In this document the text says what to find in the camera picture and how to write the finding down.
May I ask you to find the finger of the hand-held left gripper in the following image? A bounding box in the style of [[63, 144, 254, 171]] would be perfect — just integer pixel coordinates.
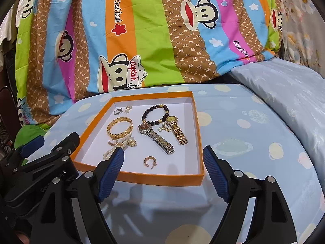
[[11, 132, 80, 177], [0, 135, 45, 173]]

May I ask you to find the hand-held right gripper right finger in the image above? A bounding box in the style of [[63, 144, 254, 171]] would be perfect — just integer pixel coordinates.
[[202, 145, 298, 244]]

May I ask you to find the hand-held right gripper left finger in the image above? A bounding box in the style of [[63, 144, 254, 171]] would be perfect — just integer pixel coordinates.
[[30, 147, 125, 244]]

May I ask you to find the pearl bracelet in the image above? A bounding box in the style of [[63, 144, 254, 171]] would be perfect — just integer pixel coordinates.
[[102, 137, 139, 161]]

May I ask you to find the orange shallow box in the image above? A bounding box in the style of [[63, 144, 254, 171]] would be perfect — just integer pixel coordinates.
[[70, 91, 204, 186]]

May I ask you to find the silver wristwatch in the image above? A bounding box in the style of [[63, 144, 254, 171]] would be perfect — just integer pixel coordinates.
[[138, 122, 175, 155]]

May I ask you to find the black bead bracelet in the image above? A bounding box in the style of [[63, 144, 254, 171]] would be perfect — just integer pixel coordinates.
[[141, 104, 170, 127]]

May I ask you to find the green cushion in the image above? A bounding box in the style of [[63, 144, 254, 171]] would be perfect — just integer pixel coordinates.
[[15, 124, 52, 150]]

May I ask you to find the gold wristwatch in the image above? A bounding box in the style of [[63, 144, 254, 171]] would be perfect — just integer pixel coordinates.
[[165, 115, 189, 146]]

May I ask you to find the light blue quilt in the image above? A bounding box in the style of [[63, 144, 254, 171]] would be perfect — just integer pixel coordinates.
[[230, 57, 325, 176]]

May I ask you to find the white lace cloth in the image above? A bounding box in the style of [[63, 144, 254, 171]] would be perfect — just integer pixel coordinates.
[[0, 4, 22, 49]]

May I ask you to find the striped cartoon monkey blanket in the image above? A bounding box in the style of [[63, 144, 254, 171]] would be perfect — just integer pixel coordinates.
[[14, 0, 282, 133]]

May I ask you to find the grey floral cloth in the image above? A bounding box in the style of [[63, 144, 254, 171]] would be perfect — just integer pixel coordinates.
[[273, 0, 325, 79]]

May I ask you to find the gold chain bangle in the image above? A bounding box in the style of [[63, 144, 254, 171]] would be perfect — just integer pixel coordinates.
[[107, 117, 134, 138]]

